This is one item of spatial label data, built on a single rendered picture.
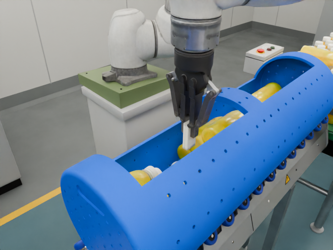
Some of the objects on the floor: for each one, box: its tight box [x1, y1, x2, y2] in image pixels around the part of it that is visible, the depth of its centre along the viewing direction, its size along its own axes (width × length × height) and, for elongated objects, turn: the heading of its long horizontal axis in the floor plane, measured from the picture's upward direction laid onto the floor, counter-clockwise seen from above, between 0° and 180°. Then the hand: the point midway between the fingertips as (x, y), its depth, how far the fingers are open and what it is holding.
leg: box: [262, 184, 296, 250], centre depth 149 cm, size 6×6×63 cm
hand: (189, 134), depth 65 cm, fingers closed
